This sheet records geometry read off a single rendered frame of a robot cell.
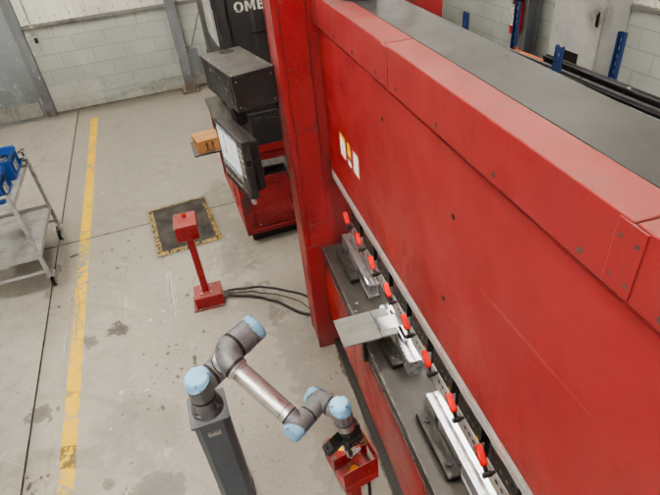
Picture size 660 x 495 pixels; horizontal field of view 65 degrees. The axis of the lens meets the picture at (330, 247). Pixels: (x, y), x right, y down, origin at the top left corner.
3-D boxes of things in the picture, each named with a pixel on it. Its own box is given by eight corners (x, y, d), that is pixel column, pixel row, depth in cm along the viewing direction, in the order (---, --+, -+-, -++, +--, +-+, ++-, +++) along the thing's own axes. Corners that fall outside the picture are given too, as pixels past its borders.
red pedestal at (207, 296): (192, 297, 425) (165, 212, 375) (223, 290, 429) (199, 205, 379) (194, 312, 409) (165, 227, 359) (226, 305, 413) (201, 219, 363)
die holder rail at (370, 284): (342, 247, 315) (341, 234, 310) (352, 245, 316) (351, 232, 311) (369, 299, 276) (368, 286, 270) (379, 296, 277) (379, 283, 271)
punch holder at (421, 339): (411, 340, 211) (411, 310, 201) (429, 334, 212) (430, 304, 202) (425, 366, 199) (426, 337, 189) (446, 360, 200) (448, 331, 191)
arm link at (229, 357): (201, 349, 192) (301, 437, 180) (222, 330, 199) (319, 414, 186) (199, 362, 201) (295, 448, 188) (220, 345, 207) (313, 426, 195)
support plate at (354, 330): (333, 321, 249) (333, 320, 248) (384, 308, 253) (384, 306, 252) (344, 348, 234) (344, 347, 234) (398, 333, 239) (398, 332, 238)
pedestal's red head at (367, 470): (324, 456, 229) (320, 432, 218) (356, 440, 234) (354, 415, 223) (346, 495, 214) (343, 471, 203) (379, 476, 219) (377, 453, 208)
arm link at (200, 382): (184, 397, 235) (176, 378, 227) (205, 377, 243) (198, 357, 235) (201, 410, 228) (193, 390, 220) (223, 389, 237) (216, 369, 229)
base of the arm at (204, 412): (192, 425, 234) (188, 412, 228) (190, 400, 245) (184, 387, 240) (226, 414, 237) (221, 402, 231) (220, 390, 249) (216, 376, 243)
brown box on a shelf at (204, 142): (191, 142, 432) (187, 129, 425) (220, 137, 438) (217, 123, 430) (194, 157, 409) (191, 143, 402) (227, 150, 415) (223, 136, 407)
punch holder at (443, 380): (431, 376, 195) (432, 347, 185) (452, 370, 197) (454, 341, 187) (449, 409, 183) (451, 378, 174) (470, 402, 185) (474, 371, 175)
